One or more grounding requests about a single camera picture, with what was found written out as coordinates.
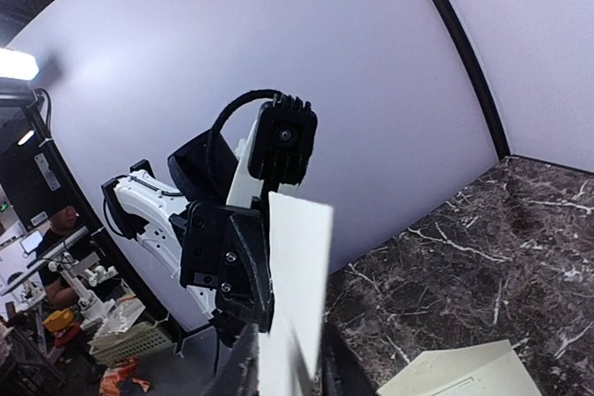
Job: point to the white led light bar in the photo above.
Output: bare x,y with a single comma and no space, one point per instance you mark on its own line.
17,65

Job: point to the left black frame post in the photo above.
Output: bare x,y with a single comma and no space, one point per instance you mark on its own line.
472,66

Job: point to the cream paper envelope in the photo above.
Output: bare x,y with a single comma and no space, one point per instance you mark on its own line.
488,369

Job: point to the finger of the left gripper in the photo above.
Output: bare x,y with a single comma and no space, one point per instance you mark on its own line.
245,290

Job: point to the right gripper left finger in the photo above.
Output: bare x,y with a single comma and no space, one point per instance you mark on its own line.
240,374

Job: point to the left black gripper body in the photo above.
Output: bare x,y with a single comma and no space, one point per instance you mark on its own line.
203,243

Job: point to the beige lined letter sheet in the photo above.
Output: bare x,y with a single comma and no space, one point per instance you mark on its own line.
300,240

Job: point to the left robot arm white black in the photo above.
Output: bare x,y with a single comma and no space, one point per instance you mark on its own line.
148,211

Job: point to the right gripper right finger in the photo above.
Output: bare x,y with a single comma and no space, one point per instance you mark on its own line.
341,373

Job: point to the white plastic basket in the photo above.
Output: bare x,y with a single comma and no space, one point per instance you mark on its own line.
110,343

